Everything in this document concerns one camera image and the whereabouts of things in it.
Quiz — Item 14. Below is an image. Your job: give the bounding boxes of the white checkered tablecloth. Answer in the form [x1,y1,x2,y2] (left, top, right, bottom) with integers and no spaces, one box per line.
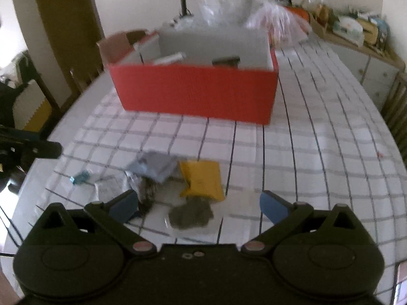
[45,38,407,261]

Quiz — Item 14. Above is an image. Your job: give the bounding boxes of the yellow snack packet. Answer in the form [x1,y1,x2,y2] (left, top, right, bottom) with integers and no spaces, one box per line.
[179,160,226,202]

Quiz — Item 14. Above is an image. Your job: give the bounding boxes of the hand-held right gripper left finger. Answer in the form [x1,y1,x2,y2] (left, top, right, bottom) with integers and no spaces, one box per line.
[41,189,158,258]

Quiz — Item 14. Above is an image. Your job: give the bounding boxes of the white wooden-top cabinet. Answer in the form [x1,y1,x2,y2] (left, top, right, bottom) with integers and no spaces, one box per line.
[310,16,407,109]

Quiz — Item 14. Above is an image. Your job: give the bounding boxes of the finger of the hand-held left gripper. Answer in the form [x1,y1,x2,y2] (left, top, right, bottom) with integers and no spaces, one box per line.
[0,126,62,161]

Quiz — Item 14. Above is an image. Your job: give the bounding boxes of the small blue candy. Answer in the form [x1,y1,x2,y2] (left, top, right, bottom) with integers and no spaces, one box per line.
[69,171,93,185]

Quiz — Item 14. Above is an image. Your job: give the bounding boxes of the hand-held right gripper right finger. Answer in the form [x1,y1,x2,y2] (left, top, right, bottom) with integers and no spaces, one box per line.
[240,190,358,258]

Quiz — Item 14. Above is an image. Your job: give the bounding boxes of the grey-blue snack packet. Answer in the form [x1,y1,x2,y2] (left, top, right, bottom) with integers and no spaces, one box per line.
[125,152,179,183]

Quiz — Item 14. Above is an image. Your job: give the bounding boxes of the dark brown snack packet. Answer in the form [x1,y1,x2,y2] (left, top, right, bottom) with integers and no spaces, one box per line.
[211,55,240,68]

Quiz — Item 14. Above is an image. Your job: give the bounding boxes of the wooden door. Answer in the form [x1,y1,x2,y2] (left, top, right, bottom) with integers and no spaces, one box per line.
[30,0,105,80]

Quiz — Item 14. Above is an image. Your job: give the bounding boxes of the glass jar amber contents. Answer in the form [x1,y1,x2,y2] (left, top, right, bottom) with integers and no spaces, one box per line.
[315,2,331,26]

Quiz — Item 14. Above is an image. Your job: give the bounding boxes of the tissue box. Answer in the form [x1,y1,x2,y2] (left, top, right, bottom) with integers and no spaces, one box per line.
[331,16,365,43]

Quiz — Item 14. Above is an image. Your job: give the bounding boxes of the large clear plastic bag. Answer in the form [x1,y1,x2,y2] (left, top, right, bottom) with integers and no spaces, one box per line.
[199,0,255,29]

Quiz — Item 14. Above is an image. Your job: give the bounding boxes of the red cardboard box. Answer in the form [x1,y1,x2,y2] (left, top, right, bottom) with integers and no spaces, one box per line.
[106,27,280,126]

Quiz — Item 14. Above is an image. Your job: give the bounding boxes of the clear plastic snack packet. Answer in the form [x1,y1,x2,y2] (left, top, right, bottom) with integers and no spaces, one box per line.
[94,178,131,201]

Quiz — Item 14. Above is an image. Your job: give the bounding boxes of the plastic bag of pink snacks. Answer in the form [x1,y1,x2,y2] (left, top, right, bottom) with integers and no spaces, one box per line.
[245,0,314,47]

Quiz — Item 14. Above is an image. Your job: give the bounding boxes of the clear packet dark green snack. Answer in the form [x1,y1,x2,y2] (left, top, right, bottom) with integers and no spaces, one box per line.
[165,197,223,239]

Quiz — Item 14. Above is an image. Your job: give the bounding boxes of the dark triangular snack packet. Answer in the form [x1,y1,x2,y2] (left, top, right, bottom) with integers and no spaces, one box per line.
[127,173,166,213]

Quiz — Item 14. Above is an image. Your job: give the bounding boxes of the blue round container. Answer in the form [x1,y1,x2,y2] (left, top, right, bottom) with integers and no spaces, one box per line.
[375,16,391,50]

